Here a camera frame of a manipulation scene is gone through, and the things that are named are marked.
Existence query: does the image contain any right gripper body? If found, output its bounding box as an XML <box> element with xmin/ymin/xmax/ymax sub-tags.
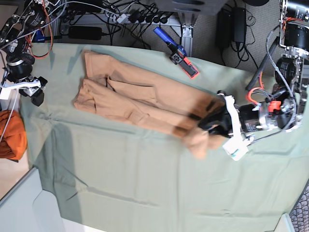
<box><xmin>19</xmin><ymin>76</ymin><xmax>48</xmax><ymax>106</ymax></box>

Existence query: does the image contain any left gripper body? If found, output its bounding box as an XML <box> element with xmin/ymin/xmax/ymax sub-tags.
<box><xmin>190</xmin><ymin>90</ymin><xmax>231</xmax><ymax>137</ymax></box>

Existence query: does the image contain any tan T-shirt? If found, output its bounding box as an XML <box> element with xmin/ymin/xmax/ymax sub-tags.
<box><xmin>74</xmin><ymin>51</ymin><xmax>224</xmax><ymax>158</ymax></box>

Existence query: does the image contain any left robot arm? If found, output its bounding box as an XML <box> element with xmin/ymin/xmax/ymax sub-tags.
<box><xmin>198</xmin><ymin>0</ymin><xmax>309</xmax><ymax>138</ymax></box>

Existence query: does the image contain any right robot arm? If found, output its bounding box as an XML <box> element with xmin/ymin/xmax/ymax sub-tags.
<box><xmin>0</xmin><ymin>0</ymin><xmax>67</xmax><ymax>106</ymax></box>

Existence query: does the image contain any orange folded cloth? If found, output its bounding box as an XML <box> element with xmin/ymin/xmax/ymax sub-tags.
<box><xmin>0</xmin><ymin>110</ymin><xmax>27</xmax><ymax>160</ymax></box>

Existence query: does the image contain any black power brick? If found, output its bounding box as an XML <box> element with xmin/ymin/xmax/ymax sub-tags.
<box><xmin>68</xmin><ymin>26</ymin><xmax>102</xmax><ymax>41</ymax></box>

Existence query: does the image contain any blue orange bar clamp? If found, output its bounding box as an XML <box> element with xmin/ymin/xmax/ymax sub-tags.
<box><xmin>153</xmin><ymin>27</ymin><xmax>199</xmax><ymax>79</ymax></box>

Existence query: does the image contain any black power adapter pair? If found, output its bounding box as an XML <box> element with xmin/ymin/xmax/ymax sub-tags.
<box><xmin>215</xmin><ymin>7</ymin><xmax>247</xmax><ymax>49</ymax></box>

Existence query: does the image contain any green table cloth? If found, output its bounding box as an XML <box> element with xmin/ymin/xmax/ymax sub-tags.
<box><xmin>20</xmin><ymin>43</ymin><xmax>309</xmax><ymax>232</ymax></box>

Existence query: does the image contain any white power strip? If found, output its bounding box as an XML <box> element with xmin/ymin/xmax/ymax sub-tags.
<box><xmin>105</xmin><ymin>11</ymin><xmax>128</xmax><ymax>24</ymax></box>

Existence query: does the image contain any grey plastic bin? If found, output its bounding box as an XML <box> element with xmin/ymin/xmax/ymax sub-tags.
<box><xmin>0</xmin><ymin>168</ymin><xmax>65</xmax><ymax>232</ymax></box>

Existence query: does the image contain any patterned grey mat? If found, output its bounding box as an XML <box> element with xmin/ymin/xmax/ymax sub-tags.
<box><xmin>290</xmin><ymin>181</ymin><xmax>309</xmax><ymax>232</ymax></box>

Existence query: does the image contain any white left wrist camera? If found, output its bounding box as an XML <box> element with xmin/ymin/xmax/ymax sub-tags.
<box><xmin>218</xmin><ymin>93</ymin><xmax>254</xmax><ymax>161</ymax></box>

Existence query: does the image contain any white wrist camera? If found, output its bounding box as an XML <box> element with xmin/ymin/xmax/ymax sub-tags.
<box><xmin>0</xmin><ymin>80</ymin><xmax>42</xmax><ymax>100</ymax></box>
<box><xmin>218</xmin><ymin>93</ymin><xmax>254</xmax><ymax>161</ymax></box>

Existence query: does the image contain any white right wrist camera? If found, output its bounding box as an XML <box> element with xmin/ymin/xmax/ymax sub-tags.
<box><xmin>0</xmin><ymin>80</ymin><xmax>42</xmax><ymax>100</ymax></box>

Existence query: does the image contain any white cable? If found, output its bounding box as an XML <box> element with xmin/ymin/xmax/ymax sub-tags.
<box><xmin>0</xmin><ymin>95</ymin><xmax>19</xmax><ymax>141</ymax></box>

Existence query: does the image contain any aluminium frame post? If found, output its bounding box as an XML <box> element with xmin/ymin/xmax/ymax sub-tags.
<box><xmin>169</xmin><ymin>12</ymin><xmax>197</xmax><ymax>57</ymax></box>

